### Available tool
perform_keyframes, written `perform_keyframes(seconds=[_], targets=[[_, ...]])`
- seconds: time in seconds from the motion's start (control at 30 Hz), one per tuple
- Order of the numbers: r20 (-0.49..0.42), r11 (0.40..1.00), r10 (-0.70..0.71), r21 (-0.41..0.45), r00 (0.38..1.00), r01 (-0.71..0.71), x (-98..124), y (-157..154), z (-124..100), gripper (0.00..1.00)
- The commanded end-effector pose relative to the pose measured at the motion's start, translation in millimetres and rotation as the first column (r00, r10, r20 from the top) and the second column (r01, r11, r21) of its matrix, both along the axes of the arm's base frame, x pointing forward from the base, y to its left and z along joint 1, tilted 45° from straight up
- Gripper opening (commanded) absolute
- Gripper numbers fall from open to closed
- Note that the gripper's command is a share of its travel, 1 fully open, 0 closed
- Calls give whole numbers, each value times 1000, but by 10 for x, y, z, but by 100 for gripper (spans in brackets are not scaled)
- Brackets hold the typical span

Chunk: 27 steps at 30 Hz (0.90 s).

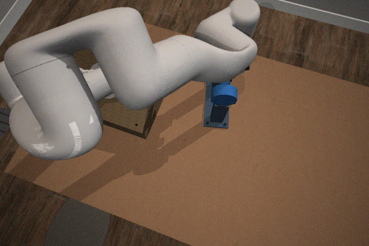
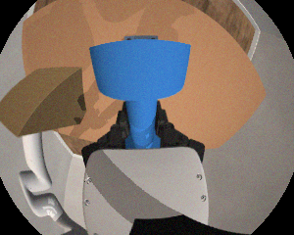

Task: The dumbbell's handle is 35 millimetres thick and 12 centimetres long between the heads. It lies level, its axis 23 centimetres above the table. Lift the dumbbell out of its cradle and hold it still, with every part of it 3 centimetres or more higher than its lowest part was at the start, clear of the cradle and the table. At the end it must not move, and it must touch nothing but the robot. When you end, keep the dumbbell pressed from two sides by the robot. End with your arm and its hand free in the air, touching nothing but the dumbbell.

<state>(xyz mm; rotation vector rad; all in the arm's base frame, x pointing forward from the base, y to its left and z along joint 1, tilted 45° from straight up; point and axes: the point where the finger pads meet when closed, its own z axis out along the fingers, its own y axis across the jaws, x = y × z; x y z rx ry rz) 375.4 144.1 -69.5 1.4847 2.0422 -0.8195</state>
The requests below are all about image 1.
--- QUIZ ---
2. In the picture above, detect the blue dumbbell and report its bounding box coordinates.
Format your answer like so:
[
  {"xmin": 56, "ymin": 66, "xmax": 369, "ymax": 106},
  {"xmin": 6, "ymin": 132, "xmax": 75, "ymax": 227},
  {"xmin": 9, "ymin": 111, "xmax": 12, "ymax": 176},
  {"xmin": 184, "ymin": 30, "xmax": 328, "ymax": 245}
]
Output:
[{"xmin": 211, "ymin": 81, "xmax": 237, "ymax": 105}]

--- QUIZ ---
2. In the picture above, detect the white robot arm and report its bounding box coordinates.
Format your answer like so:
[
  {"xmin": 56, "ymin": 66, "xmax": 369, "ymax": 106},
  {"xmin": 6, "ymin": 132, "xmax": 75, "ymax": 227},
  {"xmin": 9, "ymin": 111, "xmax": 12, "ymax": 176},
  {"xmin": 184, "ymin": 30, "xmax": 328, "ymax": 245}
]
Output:
[{"xmin": 0, "ymin": 0, "xmax": 260, "ymax": 160}]

